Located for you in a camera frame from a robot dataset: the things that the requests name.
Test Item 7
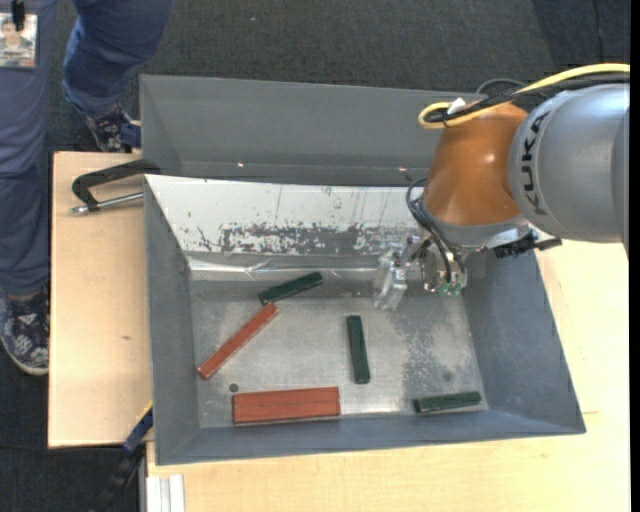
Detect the dark green flat block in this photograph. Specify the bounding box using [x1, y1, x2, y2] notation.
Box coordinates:
[345, 314, 372, 386]
[258, 271, 325, 306]
[412, 390, 483, 415]

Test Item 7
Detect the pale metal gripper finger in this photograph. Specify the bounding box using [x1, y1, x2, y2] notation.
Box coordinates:
[393, 264, 410, 304]
[372, 248, 400, 312]

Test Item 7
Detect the wide red-brown flat block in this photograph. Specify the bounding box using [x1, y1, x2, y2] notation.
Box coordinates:
[231, 386, 343, 426]

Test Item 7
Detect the black cylinder on white bracket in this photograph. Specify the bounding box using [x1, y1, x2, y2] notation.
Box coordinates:
[494, 234, 563, 260]

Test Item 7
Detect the person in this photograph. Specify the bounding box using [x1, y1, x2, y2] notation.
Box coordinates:
[0, 0, 174, 377]

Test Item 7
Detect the grey metal bin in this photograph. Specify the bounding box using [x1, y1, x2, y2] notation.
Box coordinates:
[138, 74, 587, 467]

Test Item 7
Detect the narrow red-brown flat block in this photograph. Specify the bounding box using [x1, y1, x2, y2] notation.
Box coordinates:
[196, 301, 281, 381]

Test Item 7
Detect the pale wood flat board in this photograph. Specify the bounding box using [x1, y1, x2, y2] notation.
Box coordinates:
[47, 151, 155, 449]

